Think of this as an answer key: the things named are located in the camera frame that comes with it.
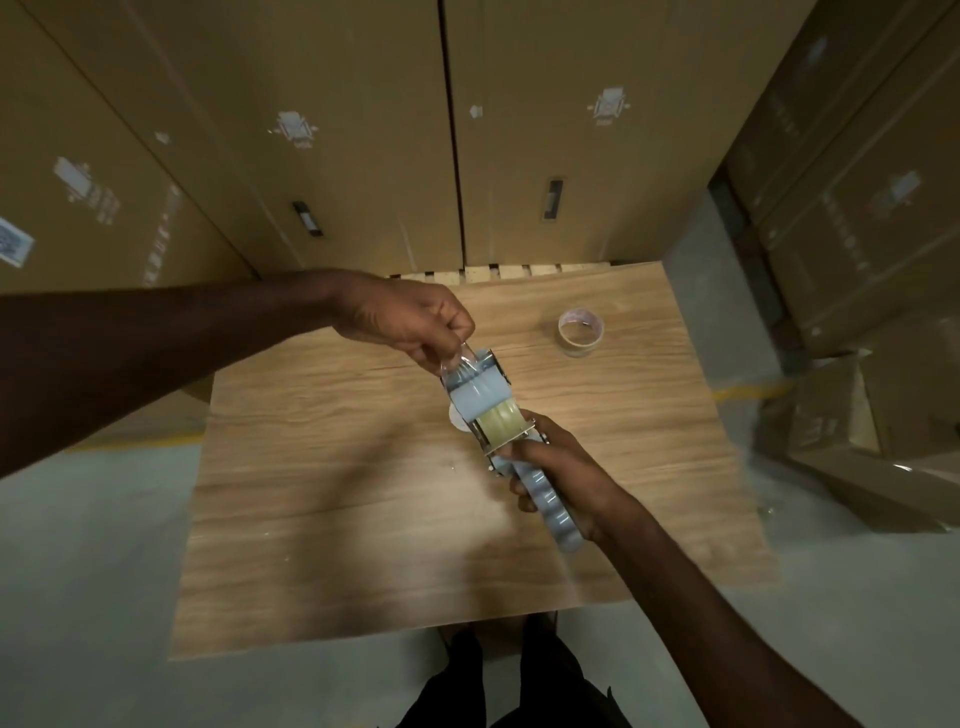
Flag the person's right hand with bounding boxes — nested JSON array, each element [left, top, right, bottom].
[[508, 411, 640, 546]]

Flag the person's left hand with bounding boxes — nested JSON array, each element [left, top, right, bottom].
[[330, 271, 478, 376]]

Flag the grey handheld tape dispenser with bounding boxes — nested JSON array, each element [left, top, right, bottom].
[[438, 341, 586, 555]]

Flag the person's right forearm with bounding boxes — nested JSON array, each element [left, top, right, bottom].
[[592, 504, 864, 728]]

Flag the person's left forearm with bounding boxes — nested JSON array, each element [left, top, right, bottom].
[[0, 271, 348, 481]]

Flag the clear tape roll in dispenser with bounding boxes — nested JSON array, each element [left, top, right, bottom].
[[474, 399, 528, 451]]

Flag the wooden pallet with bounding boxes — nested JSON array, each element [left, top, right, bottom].
[[388, 260, 618, 284]]

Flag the loose clear tape roll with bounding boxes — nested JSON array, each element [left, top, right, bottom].
[[557, 307, 606, 359]]

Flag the tall cardboard box black label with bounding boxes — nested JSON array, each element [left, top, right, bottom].
[[441, 0, 819, 268], [22, 0, 464, 280]]

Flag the person's black shorts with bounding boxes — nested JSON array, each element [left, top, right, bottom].
[[396, 613, 633, 728]]

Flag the small crumpled cardboard box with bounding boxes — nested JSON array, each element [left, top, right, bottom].
[[757, 348, 960, 535]]

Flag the stacked brown cardboard box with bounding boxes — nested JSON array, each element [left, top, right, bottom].
[[723, 0, 960, 222], [757, 71, 960, 361]]

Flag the large cardboard box blue sticker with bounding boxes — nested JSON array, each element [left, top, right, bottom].
[[0, 0, 260, 295]]

